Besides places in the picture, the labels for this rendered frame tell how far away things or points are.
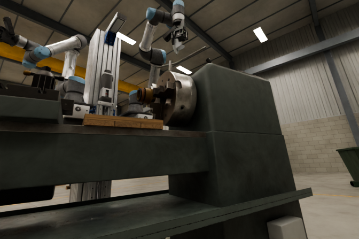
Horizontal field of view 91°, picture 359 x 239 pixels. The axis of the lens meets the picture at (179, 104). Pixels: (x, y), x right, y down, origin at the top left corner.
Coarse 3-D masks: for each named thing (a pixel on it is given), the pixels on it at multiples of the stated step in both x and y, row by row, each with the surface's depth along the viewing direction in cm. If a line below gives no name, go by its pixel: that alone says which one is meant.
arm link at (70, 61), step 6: (78, 48) 150; (66, 54) 147; (72, 54) 148; (78, 54) 153; (66, 60) 145; (72, 60) 147; (66, 66) 143; (72, 66) 146; (66, 72) 142; (72, 72) 145; (66, 78) 139; (60, 84) 136; (60, 90) 135; (60, 96) 139
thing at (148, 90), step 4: (140, 88) 92; (144, 88) 95; (148, 88) 94; (140, 92) 91; (144, 92) 92; (148, 92) 92; (152, 92) 93; (136, 96) 96; (140, 96) 90; (144, 96) 92; (148, 96) 92; (152, 96) 92; (140, 100) 92; (144, 100) 92; (148, 100) 93; (152, 100) 95; (148, 104) 96
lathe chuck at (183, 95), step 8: (168, 72) 98; (160, 80) 107; (168, 80) 97; (176, 80) 90; (184, 80) 94; (176, 88) 88; (184, 88) 90; (168, 96) 95; (176, 96) 87; (184, 96) 89; (168, 104) 93; (176, 104) 87; (184, 104) 90; (168, 112) 92; (176, 112) 89; (184, 112) 91; (168, 120) 91; (176, 120) 93
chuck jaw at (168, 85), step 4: (164, 84) 92; (168, 84) 89; (172, 84) 90; (176, 84) 90; (180, 84) 91; (156, 88) 93; (160, 88) 91; (164, 88) 91; (168, 88) 88; (172, 88) 89; (180, 88) 90; (156, 92) 92; (160, 92) 91; (164, 92) 92; (168, 92) 92; (156, 96) 94; (160, 96) 95; (164, 96) 95
